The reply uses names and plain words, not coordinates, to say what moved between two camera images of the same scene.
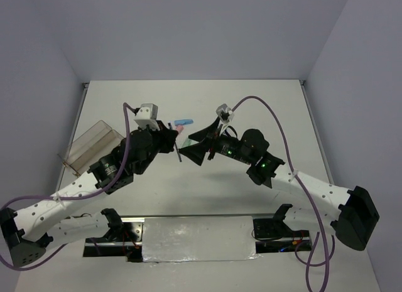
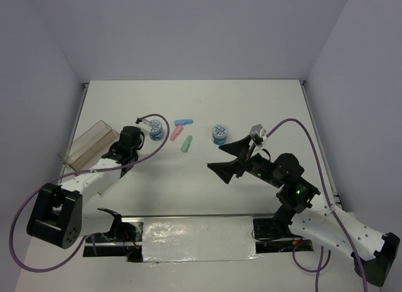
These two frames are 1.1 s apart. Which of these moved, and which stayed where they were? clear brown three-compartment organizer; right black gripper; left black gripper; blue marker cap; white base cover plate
Moved: right black gripper; left black gripper
Stayed: clear brown three-compartment organizer; blue marker cap; white base cover plate
